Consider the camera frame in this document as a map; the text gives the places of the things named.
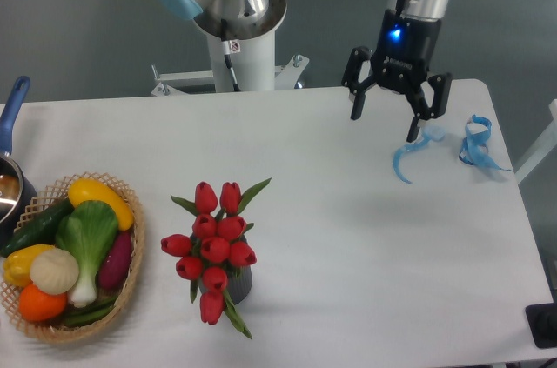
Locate blue handled saucepan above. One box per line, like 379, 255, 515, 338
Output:
1, 76, 37, 247

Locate yellow bell pepper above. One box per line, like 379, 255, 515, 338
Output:
3, 244, 55, 288

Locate woven wicker basket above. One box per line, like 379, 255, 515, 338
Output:
1, 172, 145, 345

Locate white frame at right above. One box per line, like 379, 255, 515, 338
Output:
514, 99, 556, 184

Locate green bok choy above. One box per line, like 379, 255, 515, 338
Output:
55, 200, 118, 308

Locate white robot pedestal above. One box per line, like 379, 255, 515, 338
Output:
151, 27, 311, 97

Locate blue knotted ribbon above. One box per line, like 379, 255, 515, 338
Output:
459, 115, 511, 171

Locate black device at edge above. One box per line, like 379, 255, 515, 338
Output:
525, 303, 557, 349

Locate green bean pods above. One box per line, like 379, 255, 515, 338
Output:
62, 296, 117, 328

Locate red tulip bouquet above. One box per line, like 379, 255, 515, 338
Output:
160, 178, 271, 338

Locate yellow squash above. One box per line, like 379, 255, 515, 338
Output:
68, 177, 134, 231

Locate dark grey ribbed vase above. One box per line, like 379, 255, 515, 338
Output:
189, 232, 255, 305

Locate orange fruit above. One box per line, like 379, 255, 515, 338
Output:
18, 284, 67, 322

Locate purple sweet potato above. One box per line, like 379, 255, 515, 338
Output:
97, 231, 132, 290

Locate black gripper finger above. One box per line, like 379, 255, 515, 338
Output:
406, 71, 453, 144
341, 46, 376, 120

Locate blue curved ribbon strip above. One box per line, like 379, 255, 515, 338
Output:
392, 124, 446, 185

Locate green cucumber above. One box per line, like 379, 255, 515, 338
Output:
1, 198, 74, 258

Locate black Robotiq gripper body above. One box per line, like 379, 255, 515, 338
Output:
371, 10, 442, 103

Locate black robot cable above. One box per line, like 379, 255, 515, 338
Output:
219, 18, 242, 93

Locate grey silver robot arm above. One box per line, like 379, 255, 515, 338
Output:
158, 0, 452, 141

